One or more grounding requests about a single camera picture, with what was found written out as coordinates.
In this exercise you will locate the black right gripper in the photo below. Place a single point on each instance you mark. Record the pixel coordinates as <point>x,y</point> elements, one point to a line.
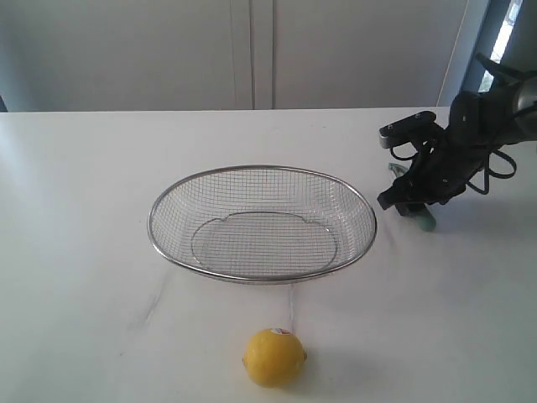
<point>452,159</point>

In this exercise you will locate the yellow lemon with sticker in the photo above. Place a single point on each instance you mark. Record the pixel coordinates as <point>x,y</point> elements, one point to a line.
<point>274,357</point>

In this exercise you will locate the oval wire mesh basket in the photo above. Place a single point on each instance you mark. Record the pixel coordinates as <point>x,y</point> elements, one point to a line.
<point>262,224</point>

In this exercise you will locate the white cabinet doors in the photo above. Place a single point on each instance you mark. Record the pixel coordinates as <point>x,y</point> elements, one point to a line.
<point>200,55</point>

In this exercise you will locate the teal handled vegetable peeler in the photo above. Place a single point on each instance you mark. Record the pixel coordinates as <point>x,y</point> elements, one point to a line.
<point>426,223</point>

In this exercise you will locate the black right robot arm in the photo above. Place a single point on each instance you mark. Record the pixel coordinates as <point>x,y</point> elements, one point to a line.
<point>518,89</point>

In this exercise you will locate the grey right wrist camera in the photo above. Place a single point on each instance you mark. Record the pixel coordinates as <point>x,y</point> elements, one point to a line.
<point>415,128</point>

